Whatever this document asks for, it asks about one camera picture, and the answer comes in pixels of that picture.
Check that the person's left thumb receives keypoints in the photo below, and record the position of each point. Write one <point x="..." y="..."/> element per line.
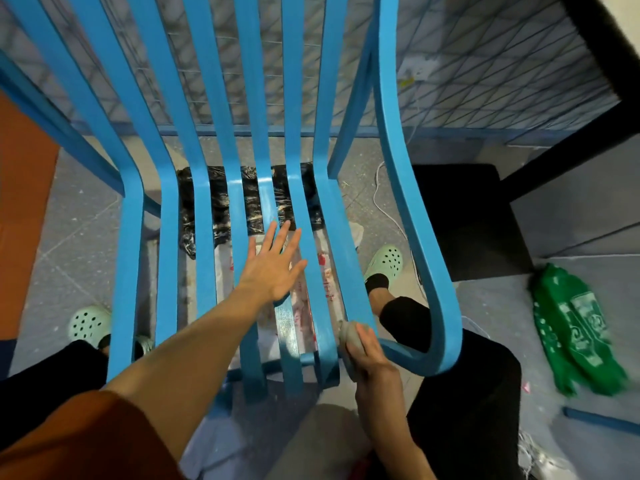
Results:
<point x="298" y="273"/>

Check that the person's right forearm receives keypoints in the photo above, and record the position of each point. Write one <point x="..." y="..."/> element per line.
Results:
<point x="392" y="434"/>

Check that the black trousers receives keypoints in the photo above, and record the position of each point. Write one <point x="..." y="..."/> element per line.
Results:
<point x="465" y="394"/>

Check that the green white-printed bag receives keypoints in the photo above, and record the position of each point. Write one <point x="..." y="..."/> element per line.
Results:
<point x="575" y="329"/>

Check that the person's left forearm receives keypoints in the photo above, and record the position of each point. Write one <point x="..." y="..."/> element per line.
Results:
<point x="195" y="354"/>

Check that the light green clog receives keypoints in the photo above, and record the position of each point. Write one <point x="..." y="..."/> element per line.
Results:
<point x="385" y="262"/>
<point x="89" y="324"/>

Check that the person's right fingers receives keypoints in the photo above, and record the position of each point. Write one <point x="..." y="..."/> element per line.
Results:
<point x="367" y="339"/>

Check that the person's right hand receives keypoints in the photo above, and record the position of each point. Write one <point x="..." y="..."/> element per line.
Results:
<point x="372" y="364"/>

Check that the blue slatted chair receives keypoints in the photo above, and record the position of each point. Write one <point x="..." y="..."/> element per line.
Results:
<point x="265" y="144"/>

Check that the person's left little finger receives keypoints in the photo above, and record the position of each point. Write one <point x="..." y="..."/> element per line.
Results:
<point x="252" y="250"/>

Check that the black sock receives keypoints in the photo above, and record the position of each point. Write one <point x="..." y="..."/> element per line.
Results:
<point x="377" y="282"/>

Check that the orange shirt sleeve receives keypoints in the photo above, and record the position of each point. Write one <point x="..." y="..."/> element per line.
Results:
<point x="85" y="439"/>

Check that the white red-printed plastic sheet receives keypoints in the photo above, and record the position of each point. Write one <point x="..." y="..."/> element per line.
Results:
<point x="305" y="289"/>

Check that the person's left middle finger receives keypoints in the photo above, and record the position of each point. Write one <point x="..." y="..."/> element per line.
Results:
<point x="283" y="239"/>

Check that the blue wooden stick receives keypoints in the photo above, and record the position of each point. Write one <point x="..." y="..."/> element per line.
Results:
<point x="600" y="420"/>

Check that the grey wiping cloth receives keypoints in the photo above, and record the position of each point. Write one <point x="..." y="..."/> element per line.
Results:
<point x="349" y="332"/>

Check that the person's left hand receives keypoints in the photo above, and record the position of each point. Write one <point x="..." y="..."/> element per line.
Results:
<point x="265" y="274"/>

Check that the black stool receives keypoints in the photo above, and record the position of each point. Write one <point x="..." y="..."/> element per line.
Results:
<point x="465" y="219"/>

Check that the black plastic bag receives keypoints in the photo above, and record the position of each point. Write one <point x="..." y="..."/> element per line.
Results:
<point x="247" y="214"/>

